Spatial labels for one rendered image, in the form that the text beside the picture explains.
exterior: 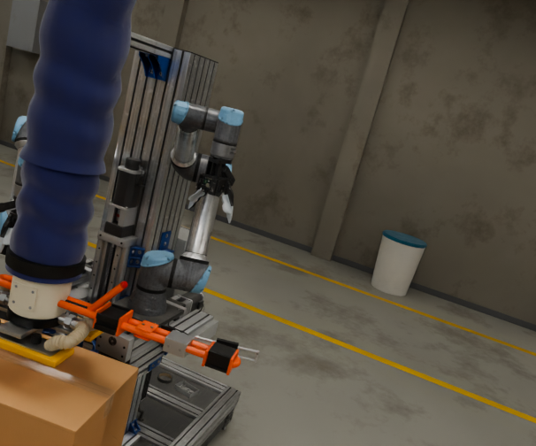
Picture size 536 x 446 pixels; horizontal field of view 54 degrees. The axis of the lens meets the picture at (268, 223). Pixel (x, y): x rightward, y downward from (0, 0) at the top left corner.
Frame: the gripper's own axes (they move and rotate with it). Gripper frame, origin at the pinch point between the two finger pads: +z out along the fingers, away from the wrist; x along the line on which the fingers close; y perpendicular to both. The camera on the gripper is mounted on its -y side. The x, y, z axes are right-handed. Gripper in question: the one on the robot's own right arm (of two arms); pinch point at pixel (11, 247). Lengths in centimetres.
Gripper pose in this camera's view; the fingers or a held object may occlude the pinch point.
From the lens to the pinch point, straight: 212.7
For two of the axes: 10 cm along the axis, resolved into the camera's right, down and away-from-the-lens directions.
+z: -2.5, 9.4, 2.1
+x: 2.0, -1.6, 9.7
